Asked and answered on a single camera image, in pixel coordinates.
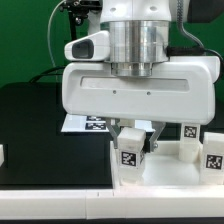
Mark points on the white fence bar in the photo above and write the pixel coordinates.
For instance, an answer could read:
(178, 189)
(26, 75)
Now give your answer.
(1, 154)
(107, 204)

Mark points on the white marker tag sheet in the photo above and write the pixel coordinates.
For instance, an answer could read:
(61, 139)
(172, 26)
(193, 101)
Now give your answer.
(78, 124)

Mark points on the white front fence bar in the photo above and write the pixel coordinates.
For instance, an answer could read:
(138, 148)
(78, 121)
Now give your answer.
(107, 204)

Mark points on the white left fence bar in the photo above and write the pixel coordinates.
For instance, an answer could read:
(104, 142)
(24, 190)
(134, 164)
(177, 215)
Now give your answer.
(1, 154)

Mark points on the white square table top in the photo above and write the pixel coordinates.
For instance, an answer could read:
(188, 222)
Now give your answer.
(163, 168)

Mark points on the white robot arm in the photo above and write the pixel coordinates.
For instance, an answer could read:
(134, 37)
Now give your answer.
(127, 69)

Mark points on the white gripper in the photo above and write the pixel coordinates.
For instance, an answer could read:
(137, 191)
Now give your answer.
(180, 90)

